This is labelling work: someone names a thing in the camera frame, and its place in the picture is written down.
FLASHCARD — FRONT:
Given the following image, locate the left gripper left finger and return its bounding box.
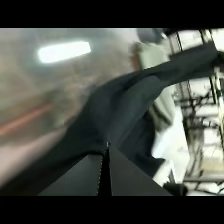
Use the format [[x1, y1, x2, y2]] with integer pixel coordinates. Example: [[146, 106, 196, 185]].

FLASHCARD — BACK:
[[38, 152, 103, 196]]

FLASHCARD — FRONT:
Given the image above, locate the grey garment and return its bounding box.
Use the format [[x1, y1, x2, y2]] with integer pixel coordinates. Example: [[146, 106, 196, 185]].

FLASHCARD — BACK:
[[132, 41, 178, 133]]

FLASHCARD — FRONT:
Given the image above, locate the black T-shirt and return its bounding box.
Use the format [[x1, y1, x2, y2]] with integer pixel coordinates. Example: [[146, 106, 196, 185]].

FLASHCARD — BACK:
[[0, 42, 224, 196]]

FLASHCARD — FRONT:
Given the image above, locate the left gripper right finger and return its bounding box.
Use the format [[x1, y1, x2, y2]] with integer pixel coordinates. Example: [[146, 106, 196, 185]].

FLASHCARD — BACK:
[[107, 142, 173, 196]]

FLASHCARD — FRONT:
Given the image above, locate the silver frame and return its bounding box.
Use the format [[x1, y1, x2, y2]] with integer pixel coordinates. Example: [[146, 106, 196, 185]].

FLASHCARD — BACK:
[[165, 27, 224, 196]]

